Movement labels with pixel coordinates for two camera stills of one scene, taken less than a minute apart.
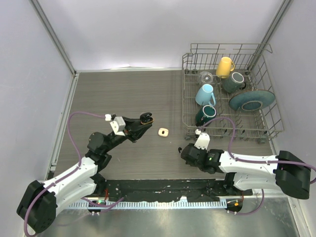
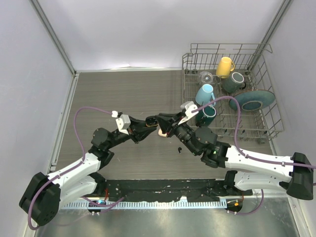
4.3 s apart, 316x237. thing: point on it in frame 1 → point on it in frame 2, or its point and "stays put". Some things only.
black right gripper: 198,148 → 166,126
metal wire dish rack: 226,91 stays put
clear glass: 205,77 stays put
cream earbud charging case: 163,132 stays put
